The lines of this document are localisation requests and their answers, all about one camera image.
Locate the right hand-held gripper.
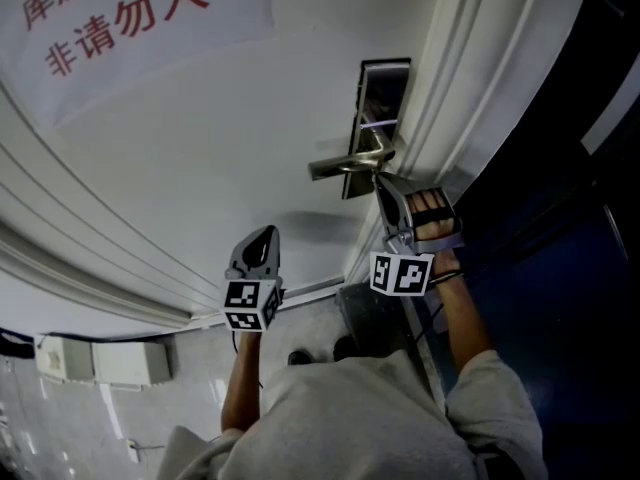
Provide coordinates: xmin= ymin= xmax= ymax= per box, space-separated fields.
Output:
xmin=368 ymin=171 xmax=467 ymax=298

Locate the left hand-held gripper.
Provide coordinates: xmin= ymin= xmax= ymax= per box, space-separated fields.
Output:
xmin=221 ymin=224 xmax=287 ymax=334

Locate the silver metal door lock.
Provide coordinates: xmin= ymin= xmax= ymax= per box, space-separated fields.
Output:
xmin=341 ymin=57 xmax=413 ymax=202

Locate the person's right forearm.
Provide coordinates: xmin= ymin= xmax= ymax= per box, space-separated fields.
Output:
xmin=430 ymin=248 xmax=497 ymax=375

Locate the person's left forearm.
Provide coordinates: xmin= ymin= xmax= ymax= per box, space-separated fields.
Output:
xmin=219 ymin=329 xmax=265 ymax=433

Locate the white panelled door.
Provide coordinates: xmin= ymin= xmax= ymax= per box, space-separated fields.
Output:
xmin=0 ymin=0 xmax=454 ymax=343

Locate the person's right hand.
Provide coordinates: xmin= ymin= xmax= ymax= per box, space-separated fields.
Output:
xmin=405 ymin=189 xmax=460 ymax=243

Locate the person's right black shoe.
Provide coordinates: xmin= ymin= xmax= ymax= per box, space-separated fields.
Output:
xmin=332 ymin=335 xmax=359 ymax=363

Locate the person's grey shirt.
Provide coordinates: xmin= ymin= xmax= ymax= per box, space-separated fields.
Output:
xmin=156 ymin=349 xmax=551 ymax=480

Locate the white paper sign red writing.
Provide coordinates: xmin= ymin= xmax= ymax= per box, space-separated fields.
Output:
xmin=0 ymin=0 xmax=277 ymax=130

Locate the silver metal door handle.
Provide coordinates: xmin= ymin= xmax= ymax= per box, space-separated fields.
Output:
xmin=307 ymin=133 xmax=397 ymax=183

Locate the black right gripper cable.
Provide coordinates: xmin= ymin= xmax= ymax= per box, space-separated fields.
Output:
xmin=412 ymin=301 xmax=445 ymax=345

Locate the white door frame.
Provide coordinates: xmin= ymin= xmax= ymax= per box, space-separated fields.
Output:
xmin=343 ymin=0 xmax=592 ymax=285

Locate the white wall box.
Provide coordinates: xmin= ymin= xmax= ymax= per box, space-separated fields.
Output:
xmin=33 ymin=334 xmax=174 ymax=388

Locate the black strap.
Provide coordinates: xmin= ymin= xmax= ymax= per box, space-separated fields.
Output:
xmin=0 ymin=328 xmax=35 ymax=360

